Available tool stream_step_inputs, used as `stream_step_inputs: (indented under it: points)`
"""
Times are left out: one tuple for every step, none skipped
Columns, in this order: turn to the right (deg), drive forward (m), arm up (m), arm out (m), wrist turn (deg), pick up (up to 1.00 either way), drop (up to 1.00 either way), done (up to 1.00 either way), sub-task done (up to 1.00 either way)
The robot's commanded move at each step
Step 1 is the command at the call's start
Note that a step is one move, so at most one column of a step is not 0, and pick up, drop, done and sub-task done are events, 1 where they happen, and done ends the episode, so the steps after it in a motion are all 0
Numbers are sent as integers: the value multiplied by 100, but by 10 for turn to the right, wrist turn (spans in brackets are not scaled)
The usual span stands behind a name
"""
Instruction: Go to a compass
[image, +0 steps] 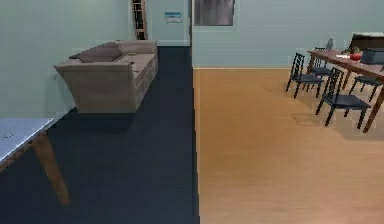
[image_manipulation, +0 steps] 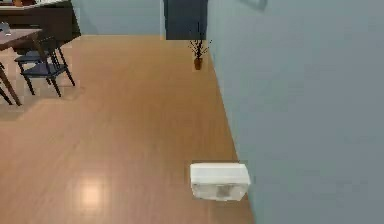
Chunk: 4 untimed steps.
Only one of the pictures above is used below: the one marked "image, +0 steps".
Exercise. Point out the small green item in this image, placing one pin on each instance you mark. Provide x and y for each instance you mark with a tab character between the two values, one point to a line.
132	53

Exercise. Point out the beige sofa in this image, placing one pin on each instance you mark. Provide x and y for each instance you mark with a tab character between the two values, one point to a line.
110	80

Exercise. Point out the wooden bookshelf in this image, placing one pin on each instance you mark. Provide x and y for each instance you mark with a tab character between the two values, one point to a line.
140	20

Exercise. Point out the brown sofa cushion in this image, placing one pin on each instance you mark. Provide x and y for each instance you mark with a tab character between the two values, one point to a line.
100	54

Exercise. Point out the black dining chair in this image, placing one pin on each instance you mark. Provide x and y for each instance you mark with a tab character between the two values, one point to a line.
320	69
340	98
366	81
301	76

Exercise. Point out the grey statuette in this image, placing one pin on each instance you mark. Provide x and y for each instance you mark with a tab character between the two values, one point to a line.
329	43

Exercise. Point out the red bowl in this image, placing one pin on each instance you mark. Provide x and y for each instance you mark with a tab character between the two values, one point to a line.
355	56

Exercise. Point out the white top wooden table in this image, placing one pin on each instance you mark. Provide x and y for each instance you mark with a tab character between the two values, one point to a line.
20	133

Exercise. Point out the brown wooden dining table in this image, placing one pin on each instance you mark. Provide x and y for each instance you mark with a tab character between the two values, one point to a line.
360	66

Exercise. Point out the dark grey box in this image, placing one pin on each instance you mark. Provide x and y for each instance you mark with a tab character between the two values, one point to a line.
372	56

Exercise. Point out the dark brown cabinet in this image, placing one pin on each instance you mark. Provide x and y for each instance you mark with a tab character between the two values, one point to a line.
368	41

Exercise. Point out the blue white wall picture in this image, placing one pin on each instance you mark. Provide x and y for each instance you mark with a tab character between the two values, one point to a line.
173	17

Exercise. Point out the grey framed wall picture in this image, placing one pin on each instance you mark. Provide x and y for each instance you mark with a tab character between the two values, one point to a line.
213	12

